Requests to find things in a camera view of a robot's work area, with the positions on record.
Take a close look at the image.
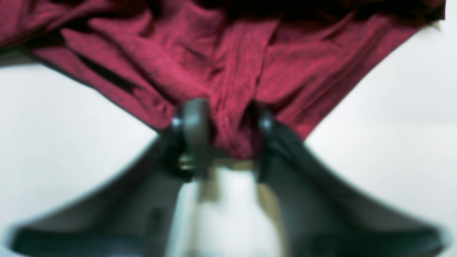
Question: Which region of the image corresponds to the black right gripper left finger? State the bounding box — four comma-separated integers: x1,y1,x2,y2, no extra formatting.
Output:
10,99,212,257

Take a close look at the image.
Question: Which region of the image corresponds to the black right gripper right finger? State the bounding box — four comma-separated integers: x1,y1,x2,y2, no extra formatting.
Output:
257,109,447,257

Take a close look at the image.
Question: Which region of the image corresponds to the dark red t-shirt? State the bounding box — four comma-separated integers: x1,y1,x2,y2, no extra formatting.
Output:
1,0,446,159

